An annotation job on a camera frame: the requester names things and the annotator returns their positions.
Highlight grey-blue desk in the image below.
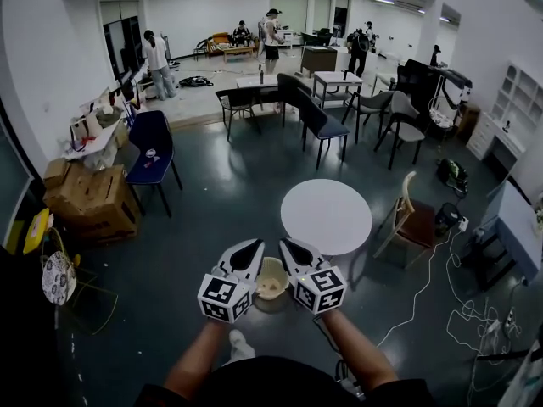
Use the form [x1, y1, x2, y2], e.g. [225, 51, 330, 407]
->
[484, 179, 543, 288]

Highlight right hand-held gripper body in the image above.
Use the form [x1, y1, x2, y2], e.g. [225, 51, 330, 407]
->
[278, 237, 349, 315]

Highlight dark chair with blue seat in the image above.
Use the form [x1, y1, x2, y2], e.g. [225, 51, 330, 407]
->
[295, 86, 351, 170]

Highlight black round bin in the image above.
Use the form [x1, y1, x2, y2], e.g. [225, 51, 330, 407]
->
[434, 201, 464, 237]

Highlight green and black bag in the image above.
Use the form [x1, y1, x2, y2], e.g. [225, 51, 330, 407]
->
[436, 157, 470, 195]

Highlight wooden chair with brown seat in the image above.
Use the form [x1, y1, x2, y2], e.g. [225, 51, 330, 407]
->
[372, 170, 438, 270]

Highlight navy blue chair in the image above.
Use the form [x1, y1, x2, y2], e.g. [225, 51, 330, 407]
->
[124, 109, 184, 220]

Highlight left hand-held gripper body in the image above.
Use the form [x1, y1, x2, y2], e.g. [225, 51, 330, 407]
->
[197, 238, 266, 325]

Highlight black backpack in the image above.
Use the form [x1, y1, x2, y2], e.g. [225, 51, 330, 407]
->
[178, 75, 215, 90]

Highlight large cardboard box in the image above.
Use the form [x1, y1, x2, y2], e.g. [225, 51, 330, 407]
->
[42, 164, 143, 242]

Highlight brown cabinet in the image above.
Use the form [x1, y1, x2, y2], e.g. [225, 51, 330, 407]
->
[300, 45, 339, 78]

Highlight long white cable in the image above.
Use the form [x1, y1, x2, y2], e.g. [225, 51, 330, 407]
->
[375, 226, 464, 348]

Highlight orange sofa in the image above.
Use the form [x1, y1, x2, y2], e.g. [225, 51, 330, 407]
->
[205, 31, 239, 58]

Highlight black office chair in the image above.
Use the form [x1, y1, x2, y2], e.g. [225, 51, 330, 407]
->
[395, 58, 473, 137]

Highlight small cardboard box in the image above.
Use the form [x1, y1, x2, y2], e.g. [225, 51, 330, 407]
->
[42, 158, 72, 191]

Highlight white rectangular table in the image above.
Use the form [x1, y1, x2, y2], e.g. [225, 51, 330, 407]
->
[235, 74, 282, 102]

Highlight white square table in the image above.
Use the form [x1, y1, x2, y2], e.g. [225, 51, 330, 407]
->
[312, 70, 365, 110]

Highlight black stool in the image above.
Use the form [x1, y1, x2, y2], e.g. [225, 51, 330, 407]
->
[461, 230, 518, 293]

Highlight tangled white cables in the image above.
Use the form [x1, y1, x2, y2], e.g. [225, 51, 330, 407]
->
[444, 296, 528, 400]

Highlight black mesh chair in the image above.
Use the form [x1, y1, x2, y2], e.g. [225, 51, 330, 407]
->
[215, 86, 263, 142]

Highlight wooden coffee table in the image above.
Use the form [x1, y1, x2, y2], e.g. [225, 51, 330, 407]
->
[221, 45, 256, 64]

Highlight beige woven trash can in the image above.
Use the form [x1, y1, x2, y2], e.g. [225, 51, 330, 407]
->
[253, 256, 292, 301]

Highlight grey chair with black legs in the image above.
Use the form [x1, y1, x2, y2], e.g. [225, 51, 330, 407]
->
[372, 90, 427, 171]
[340, 90, 396, 144]

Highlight white round table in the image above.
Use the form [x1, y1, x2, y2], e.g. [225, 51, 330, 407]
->
[280, 178, 373, 257]

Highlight yellow plastic bag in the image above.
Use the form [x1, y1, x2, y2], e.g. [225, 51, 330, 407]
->
[22, 207, 52, 256]

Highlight person's white shoe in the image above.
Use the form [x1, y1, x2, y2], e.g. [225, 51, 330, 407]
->
[221, 329, 257, 367]

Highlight person's left forearm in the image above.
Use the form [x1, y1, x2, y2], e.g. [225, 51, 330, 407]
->
[163, 318, 233, 402]

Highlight person's black clothing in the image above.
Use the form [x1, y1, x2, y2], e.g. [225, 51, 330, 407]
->
[134, 355, 439, 407]

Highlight yellow wire frame chair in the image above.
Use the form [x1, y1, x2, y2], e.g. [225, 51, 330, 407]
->
[39, 226, 120, 337]

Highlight white shelf cabinet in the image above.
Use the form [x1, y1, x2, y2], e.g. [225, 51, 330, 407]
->
[465, 60, 543, 174]

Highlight person's right forearm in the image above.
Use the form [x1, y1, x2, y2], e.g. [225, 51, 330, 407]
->
[320, 309, 400, 394]

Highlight black high-back chair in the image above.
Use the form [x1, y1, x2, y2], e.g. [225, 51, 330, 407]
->
[277, 72, 314, 129]

